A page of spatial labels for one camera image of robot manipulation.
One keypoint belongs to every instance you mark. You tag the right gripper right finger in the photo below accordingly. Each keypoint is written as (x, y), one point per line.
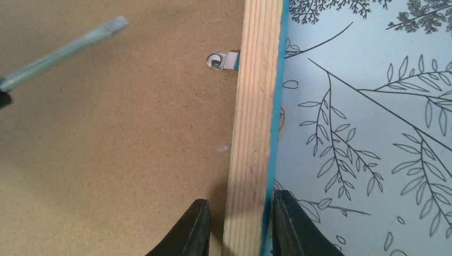
(293, 231)

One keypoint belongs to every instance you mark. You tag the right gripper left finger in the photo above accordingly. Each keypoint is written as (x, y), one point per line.
(190, 235)

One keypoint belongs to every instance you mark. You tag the teal wooden picture frame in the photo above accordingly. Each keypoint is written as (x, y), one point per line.
(255, 123)

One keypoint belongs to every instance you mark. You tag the yellow black screwdriver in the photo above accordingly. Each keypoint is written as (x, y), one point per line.
(96, 35)

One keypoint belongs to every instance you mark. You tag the floral patterned table mat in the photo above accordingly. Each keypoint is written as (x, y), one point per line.
(364, 140)

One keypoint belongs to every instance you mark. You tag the silver metal retaining tab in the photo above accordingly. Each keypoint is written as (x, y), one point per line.
(221, 61)

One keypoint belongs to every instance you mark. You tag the brown frame backing board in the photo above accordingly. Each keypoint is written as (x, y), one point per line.
(103, 153)

